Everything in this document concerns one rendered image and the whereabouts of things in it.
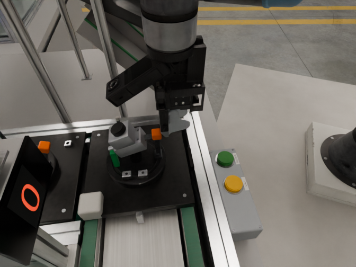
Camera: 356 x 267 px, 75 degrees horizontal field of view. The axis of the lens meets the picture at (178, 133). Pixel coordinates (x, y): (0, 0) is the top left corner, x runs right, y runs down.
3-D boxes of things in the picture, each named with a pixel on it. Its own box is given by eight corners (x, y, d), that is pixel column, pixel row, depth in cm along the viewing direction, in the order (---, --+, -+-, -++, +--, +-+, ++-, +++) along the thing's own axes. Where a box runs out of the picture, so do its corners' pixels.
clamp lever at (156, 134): (161, 149, 55) (160, 127, 50) (162, 156, 54) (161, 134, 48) (147, 150, 55) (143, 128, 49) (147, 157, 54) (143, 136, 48)
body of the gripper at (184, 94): (202, 114, 41) (210, 52, 32) (154, 119, 41) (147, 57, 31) (195, 87, 46) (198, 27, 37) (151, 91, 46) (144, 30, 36)
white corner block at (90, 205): (106, 198, 53) (101, 190, 50) (104, 218, 50) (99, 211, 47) (84, 201, 52) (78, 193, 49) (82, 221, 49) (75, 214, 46)
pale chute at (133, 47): (167, 72, 77) (177, 64, 75) (164, 99, 69) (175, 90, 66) (91, 8, 63) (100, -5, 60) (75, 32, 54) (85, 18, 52)
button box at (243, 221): (230, 160, 65) (234, 147, 61) (257, 238, 52) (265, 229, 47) (205, 162, 65) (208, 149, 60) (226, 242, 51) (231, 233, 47)
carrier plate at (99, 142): (179, 126, 67) (179, 121, 65) (194, 206, 51) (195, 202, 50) (94, 135, 65) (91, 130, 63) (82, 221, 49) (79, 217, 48)
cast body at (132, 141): (146, 133, 52) (131, 114, 47) (147, 149, 50) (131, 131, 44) (113, 144, 54) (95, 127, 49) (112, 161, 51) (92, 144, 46)
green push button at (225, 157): (230, 154, 60) (231, 149, 59) (234, 167, 58) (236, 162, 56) (214, 156, 60) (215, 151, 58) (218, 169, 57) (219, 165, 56)
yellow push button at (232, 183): (238, 178, 56) (239, 174, 54) (243, 193, 53) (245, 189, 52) (221, 180, 55) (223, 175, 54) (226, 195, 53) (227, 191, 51)
